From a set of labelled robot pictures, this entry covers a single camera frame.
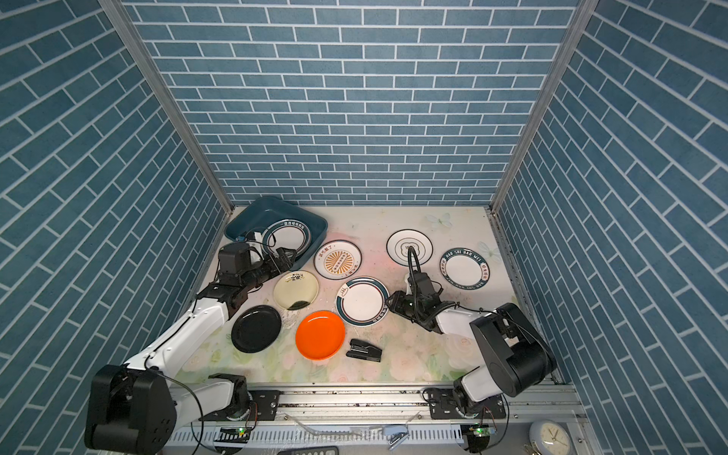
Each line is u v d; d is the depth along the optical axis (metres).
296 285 0.97
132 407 0.40
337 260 1.04
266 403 0.73
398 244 1.08
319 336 0.86
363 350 0.81
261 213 1.16
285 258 0.76
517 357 0.44
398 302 0.82
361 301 0.94
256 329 0.87
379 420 0.72
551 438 0.67
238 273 0.64
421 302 0.72
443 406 0.74
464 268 1.02
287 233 1.08
